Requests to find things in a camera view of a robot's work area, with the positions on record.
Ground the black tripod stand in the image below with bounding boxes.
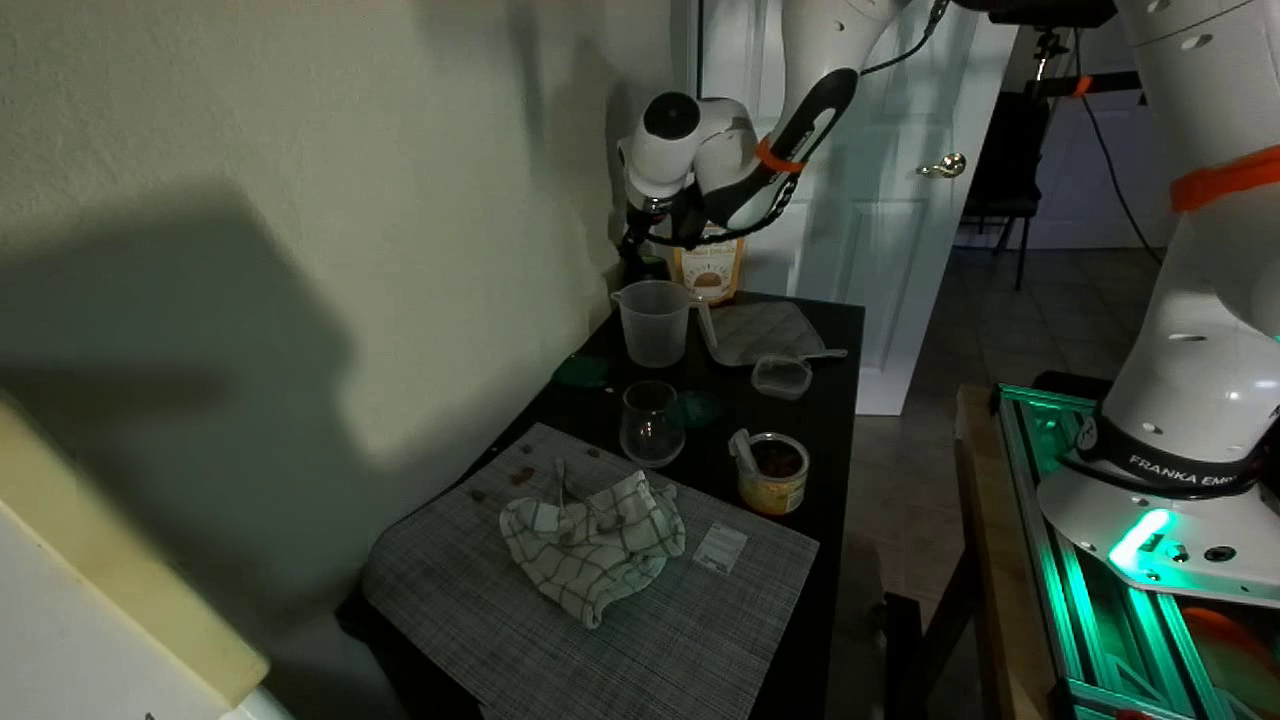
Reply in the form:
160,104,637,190
960,20,1153,298

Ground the beige white box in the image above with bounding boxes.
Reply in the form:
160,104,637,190
0,398,276,720

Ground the gray checkered oven mat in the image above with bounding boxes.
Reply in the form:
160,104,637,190
361,419,824,720

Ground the metal door handle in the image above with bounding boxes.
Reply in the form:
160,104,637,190
910,147,970,183

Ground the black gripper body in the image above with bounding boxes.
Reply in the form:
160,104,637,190
613,183,711,271

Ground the clear plastic measuring cup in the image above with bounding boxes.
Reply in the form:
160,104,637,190
613,278,697,374

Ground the green white sachet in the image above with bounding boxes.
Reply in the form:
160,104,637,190
724,424,761,487

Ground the green lit aluminium frame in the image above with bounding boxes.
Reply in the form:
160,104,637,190
994,381,1280,720

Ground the black side table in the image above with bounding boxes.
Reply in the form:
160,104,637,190
332,283,927,720

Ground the white door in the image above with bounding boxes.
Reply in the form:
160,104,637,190
690,0,1024,419

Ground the white green checkered cloth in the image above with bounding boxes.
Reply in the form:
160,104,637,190
497,468,690,633

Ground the labelled beige jar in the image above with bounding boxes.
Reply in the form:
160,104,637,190
663,235,753,309

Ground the round green lid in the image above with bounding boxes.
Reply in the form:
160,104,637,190
554,348,613,393

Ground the clear drinking glass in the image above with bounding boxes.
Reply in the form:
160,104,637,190
616,375,689,474

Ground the small white paper packet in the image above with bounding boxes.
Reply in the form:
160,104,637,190
689,519,753,582

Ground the wooden workbench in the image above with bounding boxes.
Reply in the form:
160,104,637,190
948,381,1063,720

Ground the round tub with dark contents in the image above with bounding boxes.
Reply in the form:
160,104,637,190
727,430,817,519

